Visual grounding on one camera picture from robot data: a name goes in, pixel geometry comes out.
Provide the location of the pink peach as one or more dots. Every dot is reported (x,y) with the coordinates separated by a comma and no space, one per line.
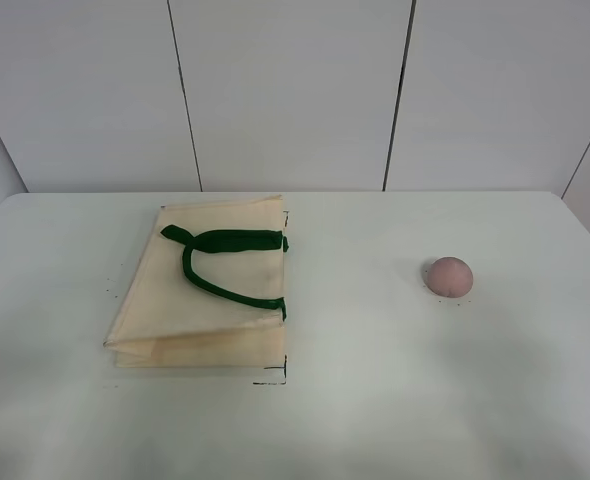
(449,277)

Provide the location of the cream linen bag green handles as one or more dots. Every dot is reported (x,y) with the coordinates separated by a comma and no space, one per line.
(209,289)

